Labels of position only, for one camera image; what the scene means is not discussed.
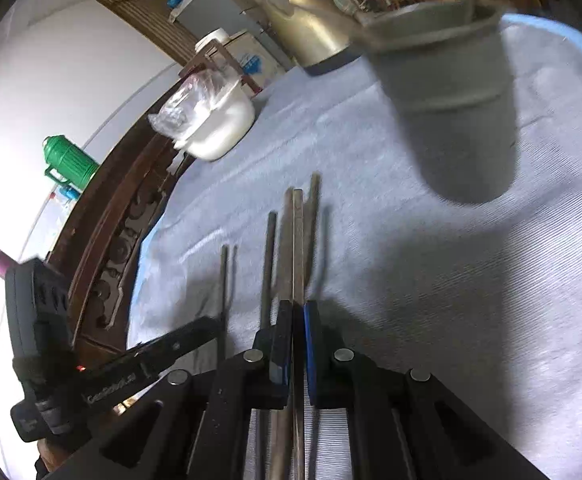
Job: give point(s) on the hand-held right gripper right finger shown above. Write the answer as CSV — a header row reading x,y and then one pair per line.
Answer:
x,y
313,345

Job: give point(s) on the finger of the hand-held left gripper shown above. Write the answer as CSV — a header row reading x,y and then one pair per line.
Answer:
x,y
186,340

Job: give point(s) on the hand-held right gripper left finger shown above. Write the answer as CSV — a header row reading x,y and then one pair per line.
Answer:
x,y
282,340

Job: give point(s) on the metal utensil cup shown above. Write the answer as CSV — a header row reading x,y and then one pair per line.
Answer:
x,y
446,75

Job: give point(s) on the grey tablecloth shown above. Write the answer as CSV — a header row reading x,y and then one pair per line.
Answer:
x,y
396,285

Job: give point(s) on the carved wooden sideboard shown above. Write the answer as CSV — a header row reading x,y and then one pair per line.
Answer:
x,y
116,240

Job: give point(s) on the green thermos flask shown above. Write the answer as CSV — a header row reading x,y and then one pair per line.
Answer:
x,y
71,160

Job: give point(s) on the white pot with plastic wrap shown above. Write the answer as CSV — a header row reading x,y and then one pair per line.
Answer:
x,y
221,130

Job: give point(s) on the brown wooden chair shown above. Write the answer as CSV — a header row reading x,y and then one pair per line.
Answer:
x,y
216,67

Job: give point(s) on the white chest freezer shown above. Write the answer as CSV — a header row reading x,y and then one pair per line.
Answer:
x,y
253,60

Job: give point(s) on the white cooker pot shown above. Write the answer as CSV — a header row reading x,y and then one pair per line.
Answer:
x,y
213,40

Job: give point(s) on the gold electric kettle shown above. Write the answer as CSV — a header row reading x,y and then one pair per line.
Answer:
x,y
306,25

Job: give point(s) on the brown striped door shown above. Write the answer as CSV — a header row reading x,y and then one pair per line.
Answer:
x,y
146,20

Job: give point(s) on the grey refrigerator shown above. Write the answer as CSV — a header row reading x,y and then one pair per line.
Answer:
x,y
196,15

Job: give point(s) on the blue plastic bag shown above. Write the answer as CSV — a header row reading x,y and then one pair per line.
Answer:
x,y
176,0

